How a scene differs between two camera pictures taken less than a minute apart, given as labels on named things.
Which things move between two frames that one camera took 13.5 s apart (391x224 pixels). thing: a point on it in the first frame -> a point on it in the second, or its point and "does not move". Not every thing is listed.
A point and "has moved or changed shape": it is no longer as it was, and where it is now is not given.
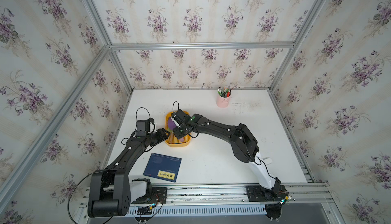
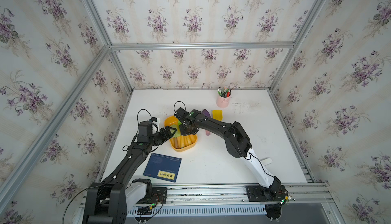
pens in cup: x=225 y=92 does not move
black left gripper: x=161 y=135 does not move
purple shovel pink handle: x=172 y=125 -> x=206 y=113
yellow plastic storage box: x=170 y=139 has moved or changed shape
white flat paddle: x=267 y=161 does not move
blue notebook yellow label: x=163 y=167 does not move
